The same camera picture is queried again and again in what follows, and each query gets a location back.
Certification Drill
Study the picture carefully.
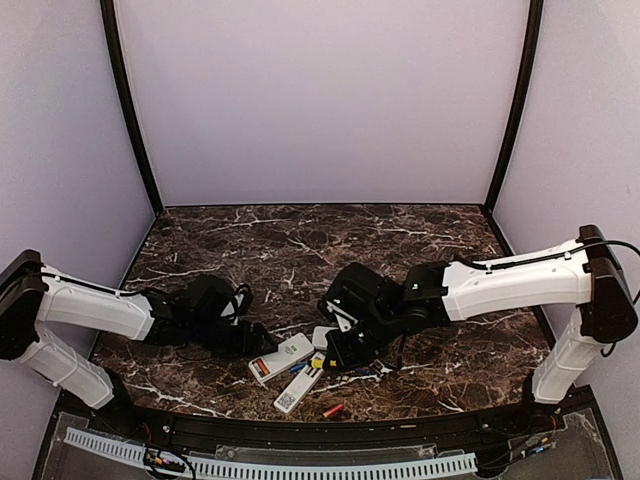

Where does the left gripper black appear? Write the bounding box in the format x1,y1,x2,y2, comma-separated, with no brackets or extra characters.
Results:
187,316,278,361

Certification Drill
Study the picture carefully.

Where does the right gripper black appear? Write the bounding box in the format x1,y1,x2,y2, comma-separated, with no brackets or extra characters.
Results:
323,308,400,372

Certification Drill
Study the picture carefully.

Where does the white remote with buttons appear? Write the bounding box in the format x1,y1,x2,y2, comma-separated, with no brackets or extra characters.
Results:
248,333,315,384

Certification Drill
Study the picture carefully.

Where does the white remote with label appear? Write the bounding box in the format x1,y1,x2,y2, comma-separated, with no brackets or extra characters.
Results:
273,352,325,415

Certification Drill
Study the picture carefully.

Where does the red orange battery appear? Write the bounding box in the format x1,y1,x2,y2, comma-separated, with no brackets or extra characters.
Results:
323,403,344,418

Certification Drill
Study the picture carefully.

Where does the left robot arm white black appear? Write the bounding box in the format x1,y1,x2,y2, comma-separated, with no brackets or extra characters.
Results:
1,249,277,436

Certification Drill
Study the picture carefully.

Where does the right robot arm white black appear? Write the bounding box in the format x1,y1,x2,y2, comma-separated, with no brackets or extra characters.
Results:
314,225,639,434

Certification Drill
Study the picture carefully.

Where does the orange battery in remote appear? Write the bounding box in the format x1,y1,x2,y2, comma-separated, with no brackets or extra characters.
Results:
254,359,270,379

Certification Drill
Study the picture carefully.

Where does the black front rail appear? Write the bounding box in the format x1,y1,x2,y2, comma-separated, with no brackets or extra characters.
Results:
91,405,565,451

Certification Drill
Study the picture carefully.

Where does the white slotted cable duct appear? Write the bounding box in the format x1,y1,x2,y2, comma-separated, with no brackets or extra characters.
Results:
64,427,478,479

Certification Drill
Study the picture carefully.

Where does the left black frame post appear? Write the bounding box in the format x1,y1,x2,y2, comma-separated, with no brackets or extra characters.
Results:
99,0,164,216

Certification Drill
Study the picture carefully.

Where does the black frame post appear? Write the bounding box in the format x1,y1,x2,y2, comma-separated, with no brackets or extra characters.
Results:
99,0,164,216
483,0,544,217

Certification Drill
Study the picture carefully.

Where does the right black frame post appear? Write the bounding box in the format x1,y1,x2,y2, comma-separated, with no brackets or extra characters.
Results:
483,0,544,217

